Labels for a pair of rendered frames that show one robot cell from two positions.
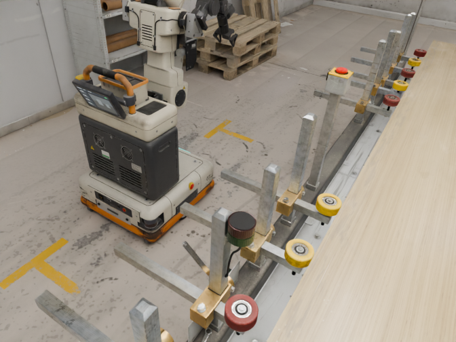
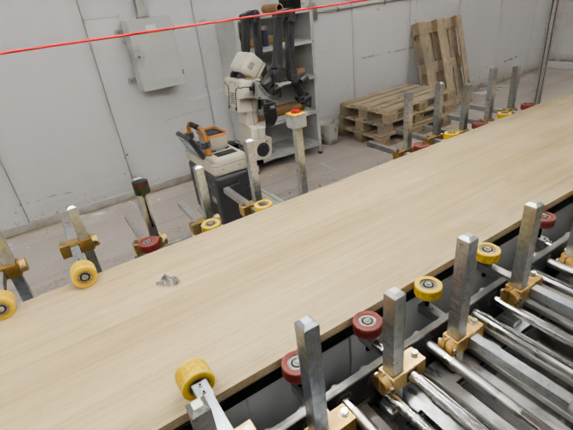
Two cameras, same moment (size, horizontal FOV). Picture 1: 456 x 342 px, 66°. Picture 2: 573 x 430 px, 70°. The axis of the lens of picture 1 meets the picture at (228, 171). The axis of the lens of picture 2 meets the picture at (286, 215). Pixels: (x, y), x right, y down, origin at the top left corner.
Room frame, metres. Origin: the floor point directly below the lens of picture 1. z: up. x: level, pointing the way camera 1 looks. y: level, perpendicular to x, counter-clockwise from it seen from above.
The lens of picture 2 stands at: (-0.44, -1.25, 1.70)
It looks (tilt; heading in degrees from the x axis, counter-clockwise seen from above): 28 degrees down; 31
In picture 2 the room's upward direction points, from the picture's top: 7 degrees counter-clockwise
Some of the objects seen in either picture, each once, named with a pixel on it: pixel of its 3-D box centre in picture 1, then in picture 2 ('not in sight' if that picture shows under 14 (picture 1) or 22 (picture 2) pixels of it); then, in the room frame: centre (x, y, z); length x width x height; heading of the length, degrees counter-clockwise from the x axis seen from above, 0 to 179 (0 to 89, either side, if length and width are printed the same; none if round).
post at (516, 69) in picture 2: (402, 47); (511, 101); (2.73, -1.23, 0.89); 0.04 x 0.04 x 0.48; 60
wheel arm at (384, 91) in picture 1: (363, 85); (423, 138); (2.07, -0.79, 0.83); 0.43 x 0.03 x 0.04; 60
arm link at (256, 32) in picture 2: not in sight; (257, 43); (2.33, 0.48, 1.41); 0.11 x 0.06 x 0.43; 61
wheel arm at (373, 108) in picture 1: (351, 102); (394, 151); (1.86, -0.66, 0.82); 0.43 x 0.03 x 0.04; 60
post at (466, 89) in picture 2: (386, 68); (463, 122); (2.29, -0.99, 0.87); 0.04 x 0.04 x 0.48; 60
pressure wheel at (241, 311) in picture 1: (239, 320); (152, 252); (0.48, -0.05, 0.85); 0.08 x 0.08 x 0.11
